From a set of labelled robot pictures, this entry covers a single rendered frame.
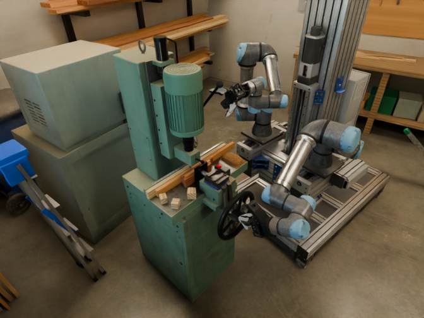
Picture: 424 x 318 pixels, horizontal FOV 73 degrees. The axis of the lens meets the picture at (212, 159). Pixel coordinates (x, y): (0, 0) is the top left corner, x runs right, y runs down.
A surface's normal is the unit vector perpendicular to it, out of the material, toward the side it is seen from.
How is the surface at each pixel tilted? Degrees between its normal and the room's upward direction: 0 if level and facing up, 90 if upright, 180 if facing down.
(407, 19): 90
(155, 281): 0
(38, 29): 90
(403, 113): 90
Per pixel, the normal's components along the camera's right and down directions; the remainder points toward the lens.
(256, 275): -0.02, -0.81
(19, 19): 0.82, 0.33
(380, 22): -0.58, 0.49
